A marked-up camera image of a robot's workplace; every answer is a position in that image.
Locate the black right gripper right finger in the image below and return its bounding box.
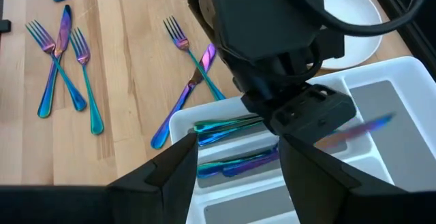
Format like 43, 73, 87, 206
278, 135, 436, 224

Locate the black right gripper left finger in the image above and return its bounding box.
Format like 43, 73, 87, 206
0, 132, 199, 224

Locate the iridescent knife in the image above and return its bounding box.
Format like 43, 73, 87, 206
313, 112, 396, 150
196, 161, 241, 180
36, 4, 73, 119
150, 42, 218, 150

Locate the white cutlery tray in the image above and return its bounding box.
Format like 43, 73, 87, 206
169, 56, 436, 224

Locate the white plate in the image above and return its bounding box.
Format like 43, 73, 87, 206
320, 0, 384, 71

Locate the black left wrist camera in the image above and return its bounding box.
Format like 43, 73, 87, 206
240, 83, 358, 146

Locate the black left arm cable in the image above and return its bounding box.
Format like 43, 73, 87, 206
285, 0, 426, 37

